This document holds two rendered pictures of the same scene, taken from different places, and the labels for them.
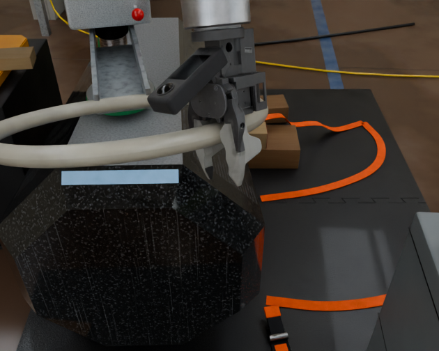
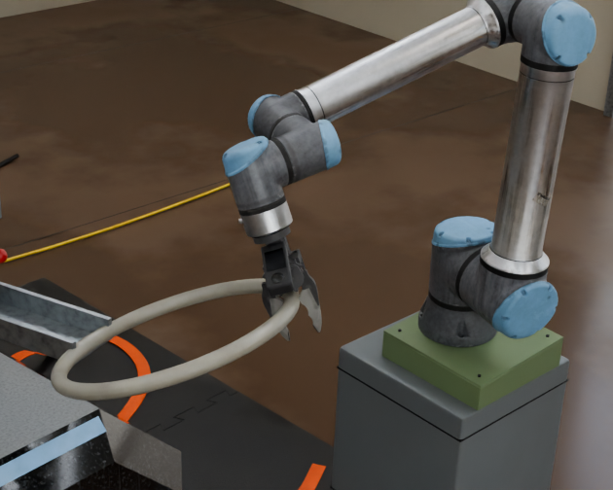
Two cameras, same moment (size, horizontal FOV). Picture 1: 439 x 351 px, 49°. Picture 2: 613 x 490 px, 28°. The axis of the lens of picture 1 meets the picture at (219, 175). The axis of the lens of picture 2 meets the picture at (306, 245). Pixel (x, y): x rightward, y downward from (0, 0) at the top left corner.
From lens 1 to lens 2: 1.82 m
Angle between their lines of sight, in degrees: 41
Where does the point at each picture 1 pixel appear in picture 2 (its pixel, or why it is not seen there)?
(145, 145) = (281, 319)
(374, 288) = not seen: outside the picture
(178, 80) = (278, 269)
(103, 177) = (25, 463)
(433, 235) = (368, 357)
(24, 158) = (216, 361)
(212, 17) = (282, 223)
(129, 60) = (9, 310)
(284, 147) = not seen: hidden behind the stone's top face
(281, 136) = not seen: hidden behind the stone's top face
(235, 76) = (295, 257)
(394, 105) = (95, 287)
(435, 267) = (389, 377)
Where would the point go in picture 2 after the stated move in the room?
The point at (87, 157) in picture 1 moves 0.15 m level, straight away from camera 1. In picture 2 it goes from (259, 340) to (183, 319)
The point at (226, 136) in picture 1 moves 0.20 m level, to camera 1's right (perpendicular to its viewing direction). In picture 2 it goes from (306, 298) to (376, 264)
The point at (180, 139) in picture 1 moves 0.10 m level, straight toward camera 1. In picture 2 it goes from (291, 308) to (336, 328)
